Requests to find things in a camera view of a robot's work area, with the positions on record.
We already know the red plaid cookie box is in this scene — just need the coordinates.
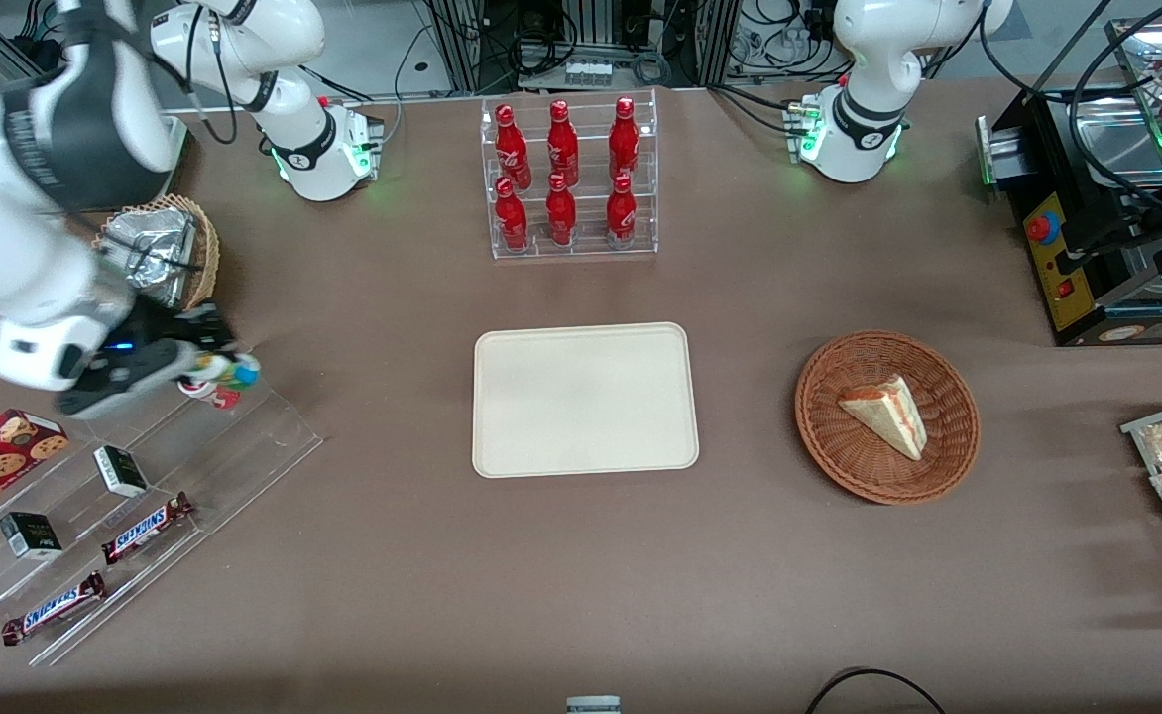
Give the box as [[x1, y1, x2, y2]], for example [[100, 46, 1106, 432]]
[[0, 409, 70, 527]]

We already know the black yellow control machine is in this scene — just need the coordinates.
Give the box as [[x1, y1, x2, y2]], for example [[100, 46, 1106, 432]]
[[976, 84, 1162, 348]]

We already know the red cola bottle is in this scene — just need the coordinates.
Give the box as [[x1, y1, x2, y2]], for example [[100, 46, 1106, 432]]
[[609, 96, 640, 181], [494, 103, 532, 189], [547, 99, 580, 187], [495, 177, 529, 252], [606, 174, 638, 249], [545, 173, 577, 247]]

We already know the small black box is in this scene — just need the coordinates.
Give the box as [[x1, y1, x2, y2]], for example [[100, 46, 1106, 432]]
[[93, 445, 150, 498], [0, 511, 63, 561]]

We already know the red gum bottle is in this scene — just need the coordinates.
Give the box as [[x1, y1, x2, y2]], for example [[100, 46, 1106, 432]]
[[176, 355, 243, 411]]

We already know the clear acrylic bottle rack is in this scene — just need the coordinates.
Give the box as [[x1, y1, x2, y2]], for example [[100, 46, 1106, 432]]
[[480, 87, 659, 261]]

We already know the crumpled foil tray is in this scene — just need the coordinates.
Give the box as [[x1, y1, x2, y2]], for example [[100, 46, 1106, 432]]
[[103, 208, 197, 308]]

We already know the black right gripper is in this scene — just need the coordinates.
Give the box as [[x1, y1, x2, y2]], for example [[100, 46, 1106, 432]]
[[56, 303, 243, 417]]

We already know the clear acrylic tiered stand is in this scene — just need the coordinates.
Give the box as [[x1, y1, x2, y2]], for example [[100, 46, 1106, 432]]
[[80, 342, 324, 541], [0, 407, 213, 667]]

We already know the triangular sandwich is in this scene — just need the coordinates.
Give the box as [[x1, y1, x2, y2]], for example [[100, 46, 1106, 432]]
[[837, 374, 929, 462]]

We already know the green gum bottle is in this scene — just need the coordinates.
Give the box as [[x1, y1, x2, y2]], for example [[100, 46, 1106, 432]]
[[196, 350, 262, 390]]

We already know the beige serving tray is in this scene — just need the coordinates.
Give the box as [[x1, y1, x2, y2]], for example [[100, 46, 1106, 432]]
[[472, 322, 700, 479]]

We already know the small round wicker basket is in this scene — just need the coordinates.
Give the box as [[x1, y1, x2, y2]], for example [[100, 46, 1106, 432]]
[[93, 194, 221, 313]]

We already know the Snickers chocolate bar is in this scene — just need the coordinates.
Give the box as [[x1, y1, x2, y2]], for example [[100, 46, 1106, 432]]
[[1, 570, 107, 647], [100, 492, 195, 566]]

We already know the black cable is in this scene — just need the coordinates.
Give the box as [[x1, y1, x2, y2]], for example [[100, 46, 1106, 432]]
[[804, 667, 949, 714]]

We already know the large brown wicker basket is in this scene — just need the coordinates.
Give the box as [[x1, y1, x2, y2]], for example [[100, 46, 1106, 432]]
[[794, 330, 982, 506]]

